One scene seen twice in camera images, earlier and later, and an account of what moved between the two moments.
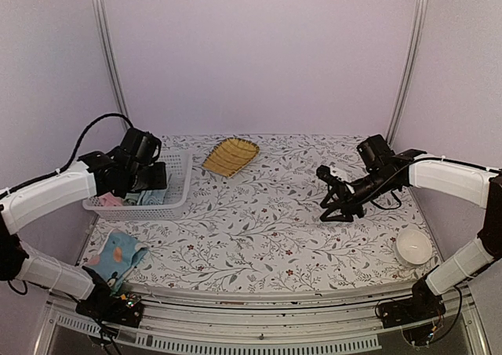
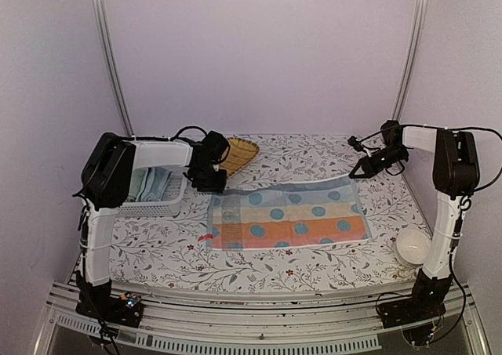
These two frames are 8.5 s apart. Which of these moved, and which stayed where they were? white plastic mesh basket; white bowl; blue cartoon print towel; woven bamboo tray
Moved: blue cartoon print towel
Stayed: woven bamboo tray; white plastic mesh basket; white bowl
